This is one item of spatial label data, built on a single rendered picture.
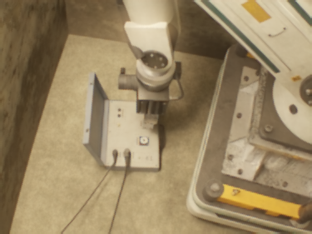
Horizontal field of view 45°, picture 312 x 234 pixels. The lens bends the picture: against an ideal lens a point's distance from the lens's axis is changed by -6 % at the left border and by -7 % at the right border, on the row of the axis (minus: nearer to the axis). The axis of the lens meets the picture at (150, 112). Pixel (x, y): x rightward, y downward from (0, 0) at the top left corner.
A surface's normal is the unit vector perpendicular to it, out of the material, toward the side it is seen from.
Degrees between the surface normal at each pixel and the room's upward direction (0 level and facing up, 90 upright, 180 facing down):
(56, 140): 0
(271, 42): 90
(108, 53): 0
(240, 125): 0
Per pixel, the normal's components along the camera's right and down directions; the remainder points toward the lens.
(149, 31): -0.23, 0.84
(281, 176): 0.08, -0.48
